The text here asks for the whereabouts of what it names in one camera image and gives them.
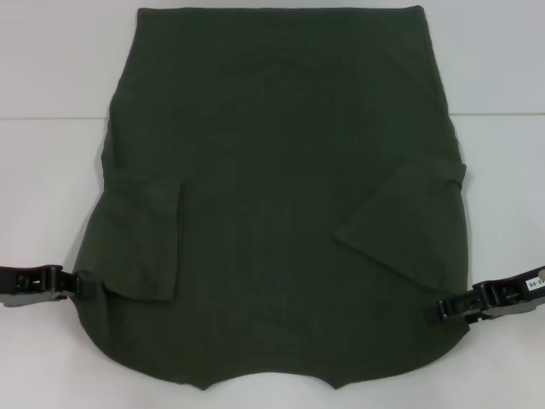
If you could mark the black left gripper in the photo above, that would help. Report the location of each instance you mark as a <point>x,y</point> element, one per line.
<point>9,283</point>

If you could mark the dark green t-shirt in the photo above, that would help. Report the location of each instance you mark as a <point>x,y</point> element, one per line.
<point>264,170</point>

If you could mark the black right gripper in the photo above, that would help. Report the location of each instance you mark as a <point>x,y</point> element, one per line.
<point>523,294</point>

